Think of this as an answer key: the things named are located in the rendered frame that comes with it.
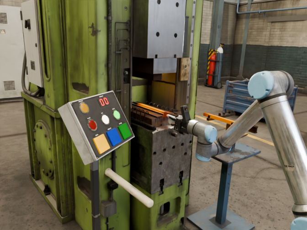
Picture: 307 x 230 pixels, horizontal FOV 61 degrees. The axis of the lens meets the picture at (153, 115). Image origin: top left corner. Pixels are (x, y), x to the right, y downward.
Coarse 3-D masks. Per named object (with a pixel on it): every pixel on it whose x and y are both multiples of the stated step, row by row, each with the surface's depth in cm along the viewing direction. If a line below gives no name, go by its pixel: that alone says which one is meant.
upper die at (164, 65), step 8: (136, 64) 171; (144, 64) 164; (152, 64) 158; (160, 64) 161; (168, 64) 165; (176, 64) 170; (144, 72) 165; (152, 72) 159; (160, 72) 163; (168, 72) 167
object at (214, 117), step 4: (212, 116) 192; (216, 116) 189; (220, 120) 186; (224, 120) 183; (228, 120) 181; (232, 120) 180; (252, 128) 167; (256, 128) 165; (252, 132) 167; (256, 132) 166
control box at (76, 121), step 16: (96, 96) 127; (112, 96) 138; (64, 112) 113; (80, 112) 114; (96, 112) 123; (112, 112) 133; (80, 128) 111; (96, 128) 118; (112, 128) 128; (128, 128) 139; (80, 144) 113; (96, 160) 112
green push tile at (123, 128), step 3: (117, 126) 132; (120, 126) 132; (123, 126) 135; (126, 126) 137; (120, 129) 132; (123, 129) 134; (126, 129) 136; (120, 132) 132; (123, 132) 133; (126, 132) 135; (129, 132) 137; (123, 135) 132; (126, 135) 134; (129, 135) 136; (123, 138) 132
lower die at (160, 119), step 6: (138, 102) 206; (144, 108) 187; (138, 114) 177; (150, 114) 174; (156, 114) 175; (162, 114) 173; (150, 120) 168; (156, 120) 170; (162, 120) 174; (168, 120) 177; (156, 126) 171
